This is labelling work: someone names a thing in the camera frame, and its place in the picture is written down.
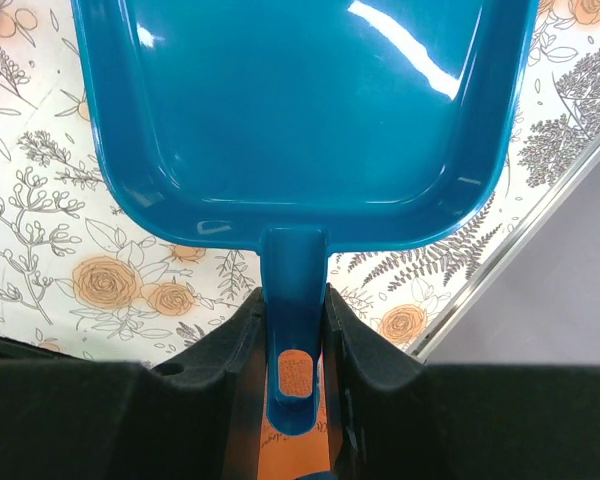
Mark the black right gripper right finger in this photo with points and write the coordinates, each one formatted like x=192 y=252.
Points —
x=393 y=417

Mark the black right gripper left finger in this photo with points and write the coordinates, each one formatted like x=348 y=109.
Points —
x=196 y=416

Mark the floral patterned table mat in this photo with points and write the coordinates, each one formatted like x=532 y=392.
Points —
x=79 y=278

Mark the blue plastic dustpan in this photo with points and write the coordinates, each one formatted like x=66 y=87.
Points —
x=301 y=129

